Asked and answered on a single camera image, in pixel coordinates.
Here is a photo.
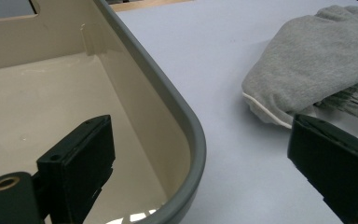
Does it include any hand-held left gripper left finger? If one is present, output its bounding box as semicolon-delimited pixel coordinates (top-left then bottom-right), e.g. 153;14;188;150
35;114;117;224

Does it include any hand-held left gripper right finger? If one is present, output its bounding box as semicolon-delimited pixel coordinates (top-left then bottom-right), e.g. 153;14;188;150
286;113;358;224

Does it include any grey cloth garment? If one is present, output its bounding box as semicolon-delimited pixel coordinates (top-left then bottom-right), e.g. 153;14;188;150
241;4;358;130

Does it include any grey plastic basket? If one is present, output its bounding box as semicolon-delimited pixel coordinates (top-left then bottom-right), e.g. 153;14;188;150
0;0;207;224

